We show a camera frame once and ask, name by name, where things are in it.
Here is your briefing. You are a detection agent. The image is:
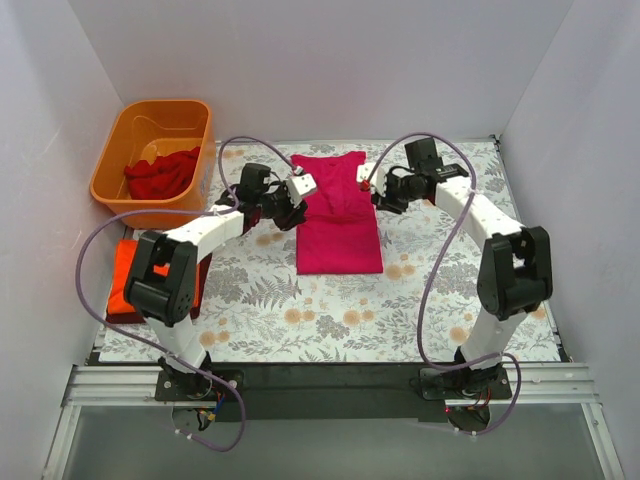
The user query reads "magenta t shirt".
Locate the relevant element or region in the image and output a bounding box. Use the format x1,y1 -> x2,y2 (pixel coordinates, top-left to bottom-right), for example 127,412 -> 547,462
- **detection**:
292,151 -> 383,275

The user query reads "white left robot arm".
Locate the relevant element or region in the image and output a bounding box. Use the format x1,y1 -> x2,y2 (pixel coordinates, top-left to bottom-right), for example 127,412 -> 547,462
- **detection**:
124,163 -> 317,400

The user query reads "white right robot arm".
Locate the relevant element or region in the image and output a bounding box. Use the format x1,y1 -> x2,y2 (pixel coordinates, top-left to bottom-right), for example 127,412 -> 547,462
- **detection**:
356,133 -> 553,398

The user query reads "floral patterned table mat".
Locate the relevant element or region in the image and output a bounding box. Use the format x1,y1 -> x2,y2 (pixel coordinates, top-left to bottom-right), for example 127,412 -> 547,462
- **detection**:
99,141 -> 571,364

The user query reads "folded dark red t shirt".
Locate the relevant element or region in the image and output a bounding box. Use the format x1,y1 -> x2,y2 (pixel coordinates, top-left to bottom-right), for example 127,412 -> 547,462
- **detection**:
105,254 -> 213,326

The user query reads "red t shirt in bin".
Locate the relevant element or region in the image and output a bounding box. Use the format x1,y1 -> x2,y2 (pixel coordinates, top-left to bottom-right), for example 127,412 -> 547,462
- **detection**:
124,147 -> 200,200

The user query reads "orange plastic bin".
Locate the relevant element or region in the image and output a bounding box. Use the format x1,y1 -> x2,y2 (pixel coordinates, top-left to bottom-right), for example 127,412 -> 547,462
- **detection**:
90,99 -> 216,229

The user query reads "folded orange t shirt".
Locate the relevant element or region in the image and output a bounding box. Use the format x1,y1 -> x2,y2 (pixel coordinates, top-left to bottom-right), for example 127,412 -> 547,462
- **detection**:
106,239 -> 144,324

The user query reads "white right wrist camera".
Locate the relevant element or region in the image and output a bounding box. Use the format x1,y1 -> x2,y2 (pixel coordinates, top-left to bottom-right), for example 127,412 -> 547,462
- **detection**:
356,162 -> 386,194

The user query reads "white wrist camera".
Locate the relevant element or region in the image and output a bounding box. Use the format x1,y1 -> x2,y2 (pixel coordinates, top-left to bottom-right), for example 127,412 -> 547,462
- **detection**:
356,162 -> 386,194
286,173 -> 317,198

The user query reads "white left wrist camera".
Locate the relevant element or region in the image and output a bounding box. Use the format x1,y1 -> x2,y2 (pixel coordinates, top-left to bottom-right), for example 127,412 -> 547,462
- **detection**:
286,173 -> 317,198

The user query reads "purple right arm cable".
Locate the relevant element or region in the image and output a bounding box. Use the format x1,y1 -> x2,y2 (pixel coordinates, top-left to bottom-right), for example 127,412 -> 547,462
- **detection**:
360,131 -> 524,437

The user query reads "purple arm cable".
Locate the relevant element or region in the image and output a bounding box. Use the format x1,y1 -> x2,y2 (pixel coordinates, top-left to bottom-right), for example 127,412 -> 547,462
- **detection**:
74,135 -> 306,453
360,131 -> 524,437

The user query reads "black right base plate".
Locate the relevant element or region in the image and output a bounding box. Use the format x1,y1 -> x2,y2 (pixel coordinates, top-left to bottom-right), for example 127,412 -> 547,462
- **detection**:
410,364 -> 512,400

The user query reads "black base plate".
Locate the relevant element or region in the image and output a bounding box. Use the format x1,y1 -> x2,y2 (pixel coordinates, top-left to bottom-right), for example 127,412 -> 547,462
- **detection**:
410,364 -> 512,400
154,365 -> 245,402

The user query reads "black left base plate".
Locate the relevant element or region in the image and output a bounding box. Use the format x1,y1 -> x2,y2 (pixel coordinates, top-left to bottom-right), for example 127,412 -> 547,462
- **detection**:
154,365 -> 245,402

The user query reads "aluminium frame rail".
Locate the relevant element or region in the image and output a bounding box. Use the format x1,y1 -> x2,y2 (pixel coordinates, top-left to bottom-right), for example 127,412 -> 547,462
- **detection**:
63,362 -> 600,406

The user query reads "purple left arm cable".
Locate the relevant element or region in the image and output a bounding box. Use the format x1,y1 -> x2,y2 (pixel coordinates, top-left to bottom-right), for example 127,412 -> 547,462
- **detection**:
74,135 -> 306,453

